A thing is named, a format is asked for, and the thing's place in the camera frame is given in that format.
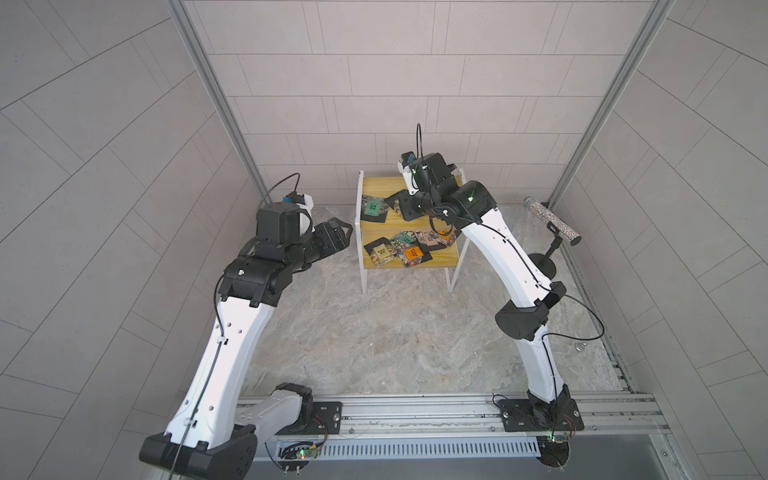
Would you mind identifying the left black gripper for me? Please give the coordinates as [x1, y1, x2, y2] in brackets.
[280, 217, 354, 272]

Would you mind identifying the green label tea bag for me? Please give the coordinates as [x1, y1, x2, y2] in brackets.
[360, 195, 389, 223]

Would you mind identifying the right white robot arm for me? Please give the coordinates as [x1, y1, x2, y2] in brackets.
[398, 152, 583, 433]

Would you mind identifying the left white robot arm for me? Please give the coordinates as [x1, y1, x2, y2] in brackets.
[139, 218, 353, 479]

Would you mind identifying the teal label tea bag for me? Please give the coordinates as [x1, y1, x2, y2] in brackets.
[390, 231, 418, 248]

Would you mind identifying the yellow label tea bag lower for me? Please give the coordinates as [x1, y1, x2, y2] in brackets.
[363, 237, 398, 268]

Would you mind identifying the small orange label tea bag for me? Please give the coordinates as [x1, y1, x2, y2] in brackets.
[416, 230, 457, 251]

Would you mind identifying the glitter microphone on stand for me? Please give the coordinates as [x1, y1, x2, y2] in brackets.
[523, 196, 582, 279]

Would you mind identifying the left circuit board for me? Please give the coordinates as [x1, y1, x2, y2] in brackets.
[278, 441, 322, 462]

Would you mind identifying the circuit board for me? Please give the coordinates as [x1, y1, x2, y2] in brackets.
[278, 441, 322, 462]
[536, 436, 570, 469]

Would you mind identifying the right circuit board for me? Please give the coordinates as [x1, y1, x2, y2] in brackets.
[536, 436, 570, 469]

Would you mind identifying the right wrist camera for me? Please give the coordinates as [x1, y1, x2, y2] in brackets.
[399, 151, 424, 195]

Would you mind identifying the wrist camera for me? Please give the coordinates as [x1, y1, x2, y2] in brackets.
[399, 151, 424, 195]
[283, 191, 314, 234]

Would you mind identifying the wooden shelf white frame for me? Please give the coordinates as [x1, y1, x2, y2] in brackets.
[354, 170, 469, 293]

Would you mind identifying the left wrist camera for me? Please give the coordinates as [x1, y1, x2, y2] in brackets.
[283, 191, 314, 234]

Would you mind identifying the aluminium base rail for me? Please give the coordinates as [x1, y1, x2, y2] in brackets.
[256, 391, 670, 465]

